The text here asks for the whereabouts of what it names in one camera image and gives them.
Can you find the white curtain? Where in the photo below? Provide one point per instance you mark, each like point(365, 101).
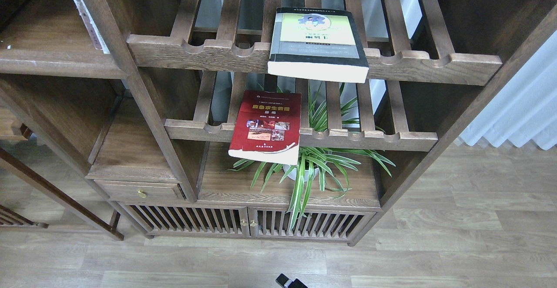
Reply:
point(525, 110)

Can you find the wooden furniture at left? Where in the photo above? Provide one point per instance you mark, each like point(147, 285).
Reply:
point(9, 219)

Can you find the red cover book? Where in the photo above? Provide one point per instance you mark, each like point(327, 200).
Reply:
point(268, 127)

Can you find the dark wooden bookshelf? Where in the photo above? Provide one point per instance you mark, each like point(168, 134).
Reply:
point(157, 113)

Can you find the white book upright on shelf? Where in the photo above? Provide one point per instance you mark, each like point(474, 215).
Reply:
point(91, 27)

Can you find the yellow and black book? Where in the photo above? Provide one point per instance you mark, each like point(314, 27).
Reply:
point(317, 44)

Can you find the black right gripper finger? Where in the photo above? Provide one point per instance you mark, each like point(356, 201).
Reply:
point(284, 282)

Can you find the green spider plant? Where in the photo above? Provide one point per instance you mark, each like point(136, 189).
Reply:
point(315, 162)

